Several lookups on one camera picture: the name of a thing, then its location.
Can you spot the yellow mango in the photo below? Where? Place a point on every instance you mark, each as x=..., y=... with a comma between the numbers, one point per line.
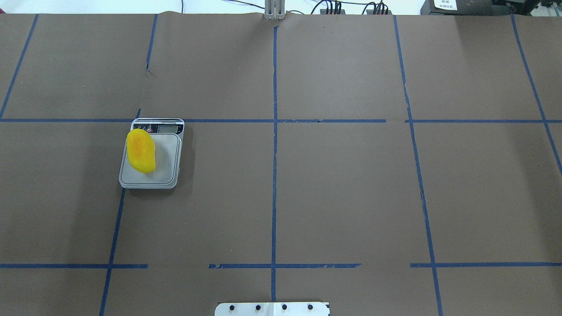
x=141, y=151

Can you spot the silver digital kitchen scale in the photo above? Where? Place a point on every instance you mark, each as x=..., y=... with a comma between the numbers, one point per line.
x=167, y=134

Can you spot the far orange black hub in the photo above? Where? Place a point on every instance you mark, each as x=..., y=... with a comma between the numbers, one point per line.
x=333, y=7

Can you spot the orange black hub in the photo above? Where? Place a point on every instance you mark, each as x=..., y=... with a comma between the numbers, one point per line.
x=333, y=7
x=376, y=8

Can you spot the near orange black hub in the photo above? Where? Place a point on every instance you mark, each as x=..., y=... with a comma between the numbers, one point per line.
x=376, y=8

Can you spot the black desktop computer box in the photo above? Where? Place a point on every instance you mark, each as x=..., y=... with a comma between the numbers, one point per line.
x=478, y=7

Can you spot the aluminium frame post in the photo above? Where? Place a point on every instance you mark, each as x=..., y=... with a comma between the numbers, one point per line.
x=274, y=10

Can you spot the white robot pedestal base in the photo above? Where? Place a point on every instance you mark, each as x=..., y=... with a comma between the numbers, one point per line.
x=273, y=309

